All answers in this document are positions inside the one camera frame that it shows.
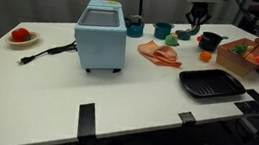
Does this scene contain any red tomato toy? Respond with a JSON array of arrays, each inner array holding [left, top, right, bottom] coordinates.
[[10, 26, 33, 44]]

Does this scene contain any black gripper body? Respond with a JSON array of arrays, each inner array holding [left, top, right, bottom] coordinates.
[[186, 1, 213, 23]]

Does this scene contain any black pot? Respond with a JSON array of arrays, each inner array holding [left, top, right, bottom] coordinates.
[[196, 30, 229, 54]]

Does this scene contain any black power cord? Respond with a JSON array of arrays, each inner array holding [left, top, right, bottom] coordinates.
[[16, 33, 79, 73]]

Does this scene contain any black grill tray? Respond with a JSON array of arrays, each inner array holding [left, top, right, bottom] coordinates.
[[176, 63, 249, 105]]

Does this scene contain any green avocado plushie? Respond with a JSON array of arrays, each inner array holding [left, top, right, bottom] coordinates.
[[163, 32, 181, 48]]

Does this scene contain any orange cloth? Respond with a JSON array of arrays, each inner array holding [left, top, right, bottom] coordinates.
[[135, 37, 186, 69]]

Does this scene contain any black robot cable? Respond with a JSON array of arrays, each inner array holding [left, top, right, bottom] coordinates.
[[226, 0, 259, 27]]

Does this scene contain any orange plush toy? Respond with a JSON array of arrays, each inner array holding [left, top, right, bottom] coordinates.
[[242, 50, 259, 64]]

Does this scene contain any light blue toaster oven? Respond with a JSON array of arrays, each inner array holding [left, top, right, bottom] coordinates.
[[68, 0, 133, 78]]

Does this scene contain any orange fruit toy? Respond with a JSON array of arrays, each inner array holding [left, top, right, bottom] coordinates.
[[199, 50, 214, 63]]

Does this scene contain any teal toy kettle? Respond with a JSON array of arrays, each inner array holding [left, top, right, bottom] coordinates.
[[122, 13, 147, 40]]

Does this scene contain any red checkered basket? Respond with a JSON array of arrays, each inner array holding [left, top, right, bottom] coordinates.
[[213, 32, 259, 79]]

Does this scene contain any teal pot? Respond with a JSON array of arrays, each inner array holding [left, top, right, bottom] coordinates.
[[150, 20, 176, 42]]

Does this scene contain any green vegetable plushie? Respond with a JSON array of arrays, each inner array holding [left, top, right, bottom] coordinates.
[[230, 42, 249, 57]]

